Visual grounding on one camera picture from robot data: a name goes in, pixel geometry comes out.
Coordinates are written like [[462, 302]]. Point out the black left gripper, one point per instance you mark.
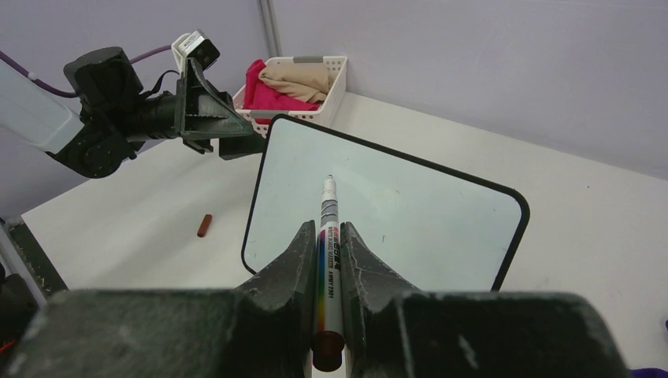
[[199, 114]]

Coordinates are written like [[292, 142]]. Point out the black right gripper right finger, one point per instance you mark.
[[393, 329]]

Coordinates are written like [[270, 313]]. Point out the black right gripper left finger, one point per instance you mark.
[[261, 328]]

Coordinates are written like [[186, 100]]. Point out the white whiteboard marker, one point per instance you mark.
[[327, 342]]

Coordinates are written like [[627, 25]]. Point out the brown marker cap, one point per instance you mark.
[[204, 226]]

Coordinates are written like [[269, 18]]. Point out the black framed whiteboard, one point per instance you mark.
[[438, 228]]

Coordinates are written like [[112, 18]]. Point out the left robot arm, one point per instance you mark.
[[118, 115]]

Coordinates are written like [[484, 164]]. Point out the magenta cloth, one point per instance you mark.
[[262, 97]]

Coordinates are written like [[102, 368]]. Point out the white plastic basket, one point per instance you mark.
[[337, 66]]

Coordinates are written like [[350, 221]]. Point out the beige folded cloth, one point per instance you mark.
[[309, 82]]

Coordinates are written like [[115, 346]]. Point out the purple cloth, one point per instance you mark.
[[648, 373]]

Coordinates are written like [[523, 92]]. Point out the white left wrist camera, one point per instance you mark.
[[194, 45]]

